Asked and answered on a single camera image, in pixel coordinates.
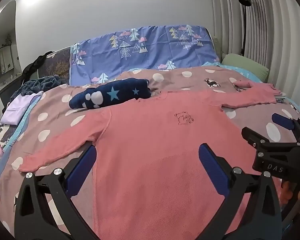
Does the person's right hand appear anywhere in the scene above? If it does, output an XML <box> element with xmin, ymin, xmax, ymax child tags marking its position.
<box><xmin>280</xmin><ymin>180</ymin><xmax>300</xmax><ymax>204</ymax></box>

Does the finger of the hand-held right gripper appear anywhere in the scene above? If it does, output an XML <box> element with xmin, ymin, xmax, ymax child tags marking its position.
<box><xmin>241</xmin><ymin>126</ymin><xmax>298</xmax><ymax>153</ymax></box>
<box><xmin>271</xmin><ymin>113</ymin><xmax>300</xmax><ymax>142</ymax></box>

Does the navy star-print fleece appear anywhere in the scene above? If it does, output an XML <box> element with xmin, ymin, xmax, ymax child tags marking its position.
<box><xmin>69</xmin><ymin>78</ymin><xmax>152</xmax><ymax>110</ymax></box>

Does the mauve polka dot blanket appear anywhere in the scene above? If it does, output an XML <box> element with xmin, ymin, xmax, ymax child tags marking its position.
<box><xmin>0</xmin><ymin>66</ymin><xmax>300</xmax><ymax>240</ymax></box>

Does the dark branch-print cloth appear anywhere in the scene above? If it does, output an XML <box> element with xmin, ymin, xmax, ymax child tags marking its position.
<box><xmin>37</xmin><ymin>47</ymin><xmax>73</xmax><ymax>85</ymax></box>

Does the dark blue fleece throw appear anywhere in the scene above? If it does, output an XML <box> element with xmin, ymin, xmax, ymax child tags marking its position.
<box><xmin>10</xmin><ymin>75</ymin><xmax>69</xmax><ymax>103</ymax></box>

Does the purple tree-print sheet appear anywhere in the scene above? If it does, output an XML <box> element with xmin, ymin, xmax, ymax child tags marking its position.
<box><xmin>69</xmin><ymin>25</ymin><xmax>220</xmax><ymax>85</ymax></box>

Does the green pillow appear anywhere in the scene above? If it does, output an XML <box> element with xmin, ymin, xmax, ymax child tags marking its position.
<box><xmin>221</xmin><ymin>53</ymin><xmax>269</xmax><ymax>83</ymax></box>

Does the white curtain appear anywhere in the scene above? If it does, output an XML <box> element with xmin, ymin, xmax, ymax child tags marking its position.
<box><xmin>209</xmin><ymin>0</ymin><xmax>300</xmax><ymax>80</ymax></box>

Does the black garment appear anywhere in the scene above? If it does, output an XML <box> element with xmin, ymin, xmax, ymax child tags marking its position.
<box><xmin>22</xmin><ymin>51</ymin><xmax>55</xmax><ymax>78</ymax></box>

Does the lilac garment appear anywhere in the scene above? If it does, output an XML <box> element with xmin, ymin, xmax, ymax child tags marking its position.
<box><xmin>1</xmin><ymin>92</ymin><xmax>44</xmax><ymax>125</ymax></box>

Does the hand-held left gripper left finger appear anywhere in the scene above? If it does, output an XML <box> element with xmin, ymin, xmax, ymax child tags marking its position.
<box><xmin>14</xmin><ymin>145</ymin><xmax>98</xmax><ymax>240</ymax></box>

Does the pink long-sleeve shirt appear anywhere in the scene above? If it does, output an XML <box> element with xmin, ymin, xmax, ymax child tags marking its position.
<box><xmin>19</xmin><ymin>87</ymin><xmax>282</xmax><ymax>237</ymax></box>

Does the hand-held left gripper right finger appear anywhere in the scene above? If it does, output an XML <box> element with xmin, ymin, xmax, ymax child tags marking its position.
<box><xmin>198</xmin><ymin>144</ymin><xmax>282</xmax><ymax>240</ymax></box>

